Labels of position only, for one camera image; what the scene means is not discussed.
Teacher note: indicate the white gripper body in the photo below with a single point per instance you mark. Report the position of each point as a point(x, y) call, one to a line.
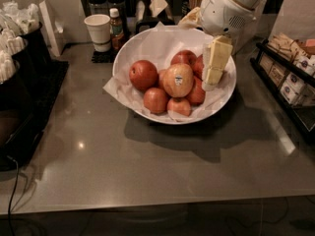
point(220, 14)

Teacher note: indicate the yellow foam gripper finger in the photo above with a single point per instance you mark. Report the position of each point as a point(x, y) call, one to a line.
point(215, 58)
point(192, 18)

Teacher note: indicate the red apple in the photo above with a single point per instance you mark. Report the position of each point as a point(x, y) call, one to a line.
point(155, 99)
point(184, 56)
point(143, 74)
point(198, 67)
point(197, 95)
point(179, 105)

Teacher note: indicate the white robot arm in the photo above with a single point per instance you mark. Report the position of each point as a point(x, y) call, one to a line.
point(192, 20)

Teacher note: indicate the red apple back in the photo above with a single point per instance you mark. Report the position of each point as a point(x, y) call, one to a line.
point(184, 56)

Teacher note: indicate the white bowl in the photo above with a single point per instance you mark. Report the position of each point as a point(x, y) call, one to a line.
point(154, 46)

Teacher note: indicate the yellow-red apple with sticker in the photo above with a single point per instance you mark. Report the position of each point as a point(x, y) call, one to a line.
point(178, 80)

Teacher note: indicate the white paper liner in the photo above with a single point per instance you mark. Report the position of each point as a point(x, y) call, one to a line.
point(131, 97)

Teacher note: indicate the black napkin dispenser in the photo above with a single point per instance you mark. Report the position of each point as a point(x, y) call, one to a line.
point(151, 12)

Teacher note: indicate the black condiment rack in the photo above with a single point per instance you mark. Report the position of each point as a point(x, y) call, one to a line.
point(287, 68)

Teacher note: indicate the small amber sauce bottle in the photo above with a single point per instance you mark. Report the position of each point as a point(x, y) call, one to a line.
point(116, 29)

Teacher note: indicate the white paper cup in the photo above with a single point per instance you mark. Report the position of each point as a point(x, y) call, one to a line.
point(98, 26)

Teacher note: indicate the small black coaster mat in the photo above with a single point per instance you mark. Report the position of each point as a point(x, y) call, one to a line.
point(104, 57)

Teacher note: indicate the black cutlery holder back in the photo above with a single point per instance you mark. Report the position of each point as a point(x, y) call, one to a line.
point(18, 26)

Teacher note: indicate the black cutlery holder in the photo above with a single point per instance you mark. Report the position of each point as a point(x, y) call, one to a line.
point(18, 26)
point(18, 59)
point(14, 95)

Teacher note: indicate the black cutlery holder middle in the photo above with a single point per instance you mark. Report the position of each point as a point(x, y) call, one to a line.
point(18, 59)

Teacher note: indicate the black cutlery holder front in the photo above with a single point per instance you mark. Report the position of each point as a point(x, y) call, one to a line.
point(14, 95)

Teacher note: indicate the black tray mat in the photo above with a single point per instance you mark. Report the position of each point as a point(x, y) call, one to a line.
point(20, 135)

